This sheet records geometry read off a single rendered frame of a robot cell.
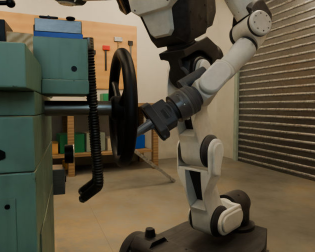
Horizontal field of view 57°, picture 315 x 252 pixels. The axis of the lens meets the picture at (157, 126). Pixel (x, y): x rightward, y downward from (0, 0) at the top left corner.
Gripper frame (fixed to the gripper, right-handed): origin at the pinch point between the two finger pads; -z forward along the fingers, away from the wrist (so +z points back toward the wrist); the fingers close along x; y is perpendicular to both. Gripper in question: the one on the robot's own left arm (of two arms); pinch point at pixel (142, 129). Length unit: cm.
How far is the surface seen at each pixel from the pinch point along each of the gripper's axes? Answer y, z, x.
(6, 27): 28.8, -16.4, 24.8
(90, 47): 23.3, -3.0, 14.5
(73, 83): 24.7, -10.7, 7.4
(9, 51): 45.8, -16.6, 1.6
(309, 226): -132, 78, -73
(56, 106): 18.2, -16.3, 8.8
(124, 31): -247, 105, 235
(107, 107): 15.1, -6.6, 3.7
